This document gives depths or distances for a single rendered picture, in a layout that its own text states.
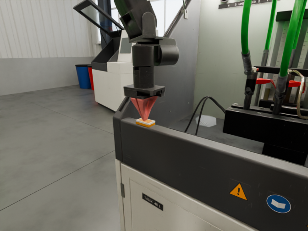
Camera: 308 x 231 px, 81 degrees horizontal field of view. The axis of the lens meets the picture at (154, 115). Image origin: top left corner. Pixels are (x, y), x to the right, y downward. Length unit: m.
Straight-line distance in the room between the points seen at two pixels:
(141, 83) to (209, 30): 0.58
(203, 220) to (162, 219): 0.16
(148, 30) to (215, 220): 0.49
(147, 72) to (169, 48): 0.09
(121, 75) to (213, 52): 2.43
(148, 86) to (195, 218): 0.37
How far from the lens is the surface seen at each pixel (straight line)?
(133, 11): 0.46
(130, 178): 0.66
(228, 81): 0.94
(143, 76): 0.47
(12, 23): 6.89
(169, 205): 0.60
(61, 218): 1.67
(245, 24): 0.46
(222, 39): 0.95
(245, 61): 0.52
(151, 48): 0.48
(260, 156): 0.43
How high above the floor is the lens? 1.15
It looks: 19 degrees down
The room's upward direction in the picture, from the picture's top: straight up
